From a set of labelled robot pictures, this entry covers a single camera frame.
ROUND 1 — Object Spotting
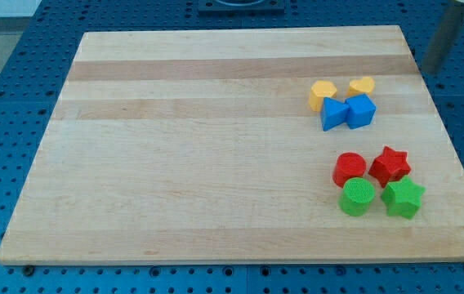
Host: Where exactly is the green star block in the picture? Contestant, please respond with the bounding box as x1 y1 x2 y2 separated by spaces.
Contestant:
381 176 426 220

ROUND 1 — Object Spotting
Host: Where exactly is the green cylinder block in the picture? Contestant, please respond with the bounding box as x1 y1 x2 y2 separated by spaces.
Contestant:
338 177 375 216

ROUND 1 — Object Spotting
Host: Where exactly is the red cylinder block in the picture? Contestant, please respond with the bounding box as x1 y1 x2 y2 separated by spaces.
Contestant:
332 152 367 188

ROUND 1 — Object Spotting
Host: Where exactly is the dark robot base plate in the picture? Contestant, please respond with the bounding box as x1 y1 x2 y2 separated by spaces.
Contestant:
198 0 287 15

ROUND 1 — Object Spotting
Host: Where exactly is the yellow heart block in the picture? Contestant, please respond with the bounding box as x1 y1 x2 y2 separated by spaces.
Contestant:
346 76 376 97

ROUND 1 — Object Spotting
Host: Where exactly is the blue triangle block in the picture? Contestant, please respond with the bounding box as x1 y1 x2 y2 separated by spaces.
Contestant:
320 97 349 131

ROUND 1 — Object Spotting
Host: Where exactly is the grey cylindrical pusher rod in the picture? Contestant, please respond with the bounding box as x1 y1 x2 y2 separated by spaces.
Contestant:
420 0 464 75

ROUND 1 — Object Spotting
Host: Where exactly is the blue cube block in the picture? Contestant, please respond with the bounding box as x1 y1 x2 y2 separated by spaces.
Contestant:
345 94 377 129

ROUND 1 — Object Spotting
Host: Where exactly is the yellow hexagon block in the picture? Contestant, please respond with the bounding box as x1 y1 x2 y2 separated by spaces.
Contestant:
308 80 337 112

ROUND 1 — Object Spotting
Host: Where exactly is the large wooden board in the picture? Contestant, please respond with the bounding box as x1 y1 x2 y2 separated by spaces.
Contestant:
0 25 464 265

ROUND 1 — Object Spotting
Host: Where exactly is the red star block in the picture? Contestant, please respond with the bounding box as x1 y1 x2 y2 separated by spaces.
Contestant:
368 146 412 188

